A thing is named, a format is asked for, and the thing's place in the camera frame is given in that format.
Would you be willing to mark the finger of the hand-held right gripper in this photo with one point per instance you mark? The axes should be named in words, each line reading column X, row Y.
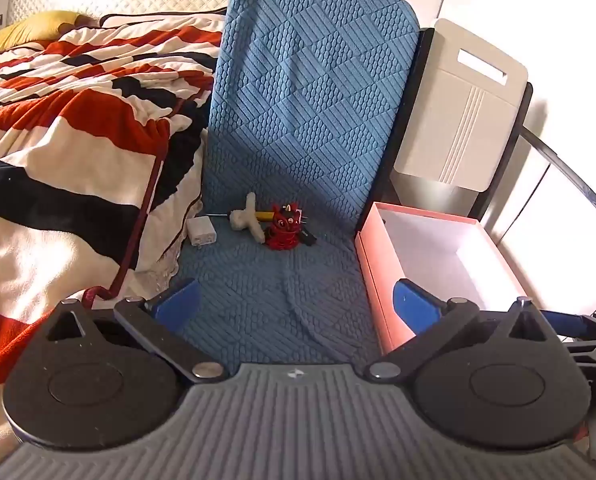
column 565, row 322
column 595, row 352

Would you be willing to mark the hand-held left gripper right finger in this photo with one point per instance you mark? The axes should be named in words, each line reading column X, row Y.
column 415, row 306

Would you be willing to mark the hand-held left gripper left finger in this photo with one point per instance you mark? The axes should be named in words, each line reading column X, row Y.
column 177, row 304

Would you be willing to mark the pink cardboard box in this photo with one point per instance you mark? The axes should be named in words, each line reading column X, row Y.
column 378, row 270

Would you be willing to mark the white charger plug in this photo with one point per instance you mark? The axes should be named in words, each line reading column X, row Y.
column 201, row 232

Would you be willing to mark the black lighter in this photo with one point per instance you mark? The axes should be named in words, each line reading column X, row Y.
column 308, row 237

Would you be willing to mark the cream plush toy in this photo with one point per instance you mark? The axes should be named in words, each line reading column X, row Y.
column 245, row 217

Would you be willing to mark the red figurine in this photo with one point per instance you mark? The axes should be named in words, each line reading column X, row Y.
column 282, row 227

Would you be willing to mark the grey curved tube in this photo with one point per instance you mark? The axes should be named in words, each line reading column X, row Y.
column 573, row 175

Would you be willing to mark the white plastic panel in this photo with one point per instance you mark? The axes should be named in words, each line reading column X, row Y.
column 458, row 110

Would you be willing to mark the red white black striped blanket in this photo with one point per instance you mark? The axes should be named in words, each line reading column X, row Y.
column 77, row 125

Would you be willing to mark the blue textured mat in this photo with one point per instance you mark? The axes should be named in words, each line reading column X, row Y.
column 298, row 110

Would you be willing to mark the yellow pillow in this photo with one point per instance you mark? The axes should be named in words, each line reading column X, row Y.
column 27, row 30

